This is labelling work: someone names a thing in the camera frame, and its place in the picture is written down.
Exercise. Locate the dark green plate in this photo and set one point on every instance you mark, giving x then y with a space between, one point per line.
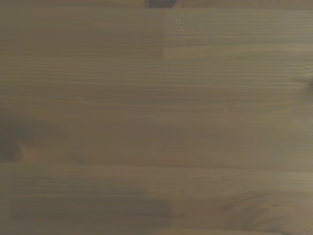
162 3

